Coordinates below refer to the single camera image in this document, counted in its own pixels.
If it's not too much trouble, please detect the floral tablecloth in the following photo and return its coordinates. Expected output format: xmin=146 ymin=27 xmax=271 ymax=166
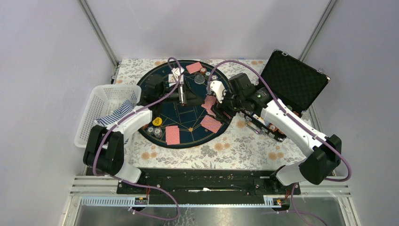
xmin=116 ymin=59 xmax=305 ymax=170

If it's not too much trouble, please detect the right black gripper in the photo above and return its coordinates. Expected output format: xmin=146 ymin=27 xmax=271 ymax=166
xmin=210 ymin=87 xmax=244 ymax=124

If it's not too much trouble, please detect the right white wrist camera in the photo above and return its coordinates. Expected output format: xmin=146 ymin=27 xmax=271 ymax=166
xmin=207 ymin=81 xmax=225 ymax=103

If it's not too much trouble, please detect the yellow dealer button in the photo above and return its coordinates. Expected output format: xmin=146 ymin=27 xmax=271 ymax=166
xmin=152 ymin=117 xmax=163 ymax=127

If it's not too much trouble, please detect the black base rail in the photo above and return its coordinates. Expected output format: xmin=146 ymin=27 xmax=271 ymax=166
xmin=117 ymin=168 xmax=301 ymax=205

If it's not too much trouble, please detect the round dark blue poker mat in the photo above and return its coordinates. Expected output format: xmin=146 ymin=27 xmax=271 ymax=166
xmin=137 ymin=60 xmax=231 ymax=149

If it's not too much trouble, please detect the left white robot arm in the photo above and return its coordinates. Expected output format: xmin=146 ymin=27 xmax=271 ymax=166
xmin=83 ymin=76 xmax=204 ymax=194

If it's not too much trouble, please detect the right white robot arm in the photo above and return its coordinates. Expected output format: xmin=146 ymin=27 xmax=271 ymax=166
xmin=208 ymin=73 xmax=341 ymax=194

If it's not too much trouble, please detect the striped blue white cloth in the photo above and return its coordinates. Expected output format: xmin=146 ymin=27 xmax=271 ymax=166
xmin=93 ymin=100 xmax=136 ymax=129

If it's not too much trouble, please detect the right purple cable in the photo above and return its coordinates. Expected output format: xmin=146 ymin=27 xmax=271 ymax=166
xmin=206 ymin=60 xmax=353 ymax=226

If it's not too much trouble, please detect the red playing card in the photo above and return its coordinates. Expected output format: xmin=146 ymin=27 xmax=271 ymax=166
xmin=165 ymin=125 xmax=181 ymax=146
xmin=186 ymin=62 xmax=203 ymax=74
xmin=167 ymin=126 xmax=181 ymax=146
xmin=200 ymin=115 xmax=222 ymax=133
xmin=208 ymin=121 xmax=222 ymax=133

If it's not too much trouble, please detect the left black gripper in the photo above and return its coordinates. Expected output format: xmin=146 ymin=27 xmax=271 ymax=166
xmin=158 ymin=80 xmax=205 ymax=107

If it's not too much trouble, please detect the red five chip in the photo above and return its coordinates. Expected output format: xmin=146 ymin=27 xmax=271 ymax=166
xmin=199 ymin=67 xmax=207 ymax=74

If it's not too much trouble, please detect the black chip carrying case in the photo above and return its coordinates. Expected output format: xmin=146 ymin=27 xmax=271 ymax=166
xmin=240 ymin=49 xmax=330 ymax=142

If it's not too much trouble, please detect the red card deck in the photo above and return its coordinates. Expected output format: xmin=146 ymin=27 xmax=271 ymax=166
xmin=201 ymin=96 xmax=217 ymax=117

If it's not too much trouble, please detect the clear plastic disc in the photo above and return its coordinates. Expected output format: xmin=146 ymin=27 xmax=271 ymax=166
xmin=194 ymin=74 xmax=206 ymax=85

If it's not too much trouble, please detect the face up playing card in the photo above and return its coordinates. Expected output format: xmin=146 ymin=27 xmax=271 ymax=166
xmin=168 ymin=74 xmax=176 ymax=84

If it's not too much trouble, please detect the white plastic basket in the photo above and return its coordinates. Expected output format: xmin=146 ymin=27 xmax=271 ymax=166
xmin=74 ymin=84 xmax=142 ymax=148

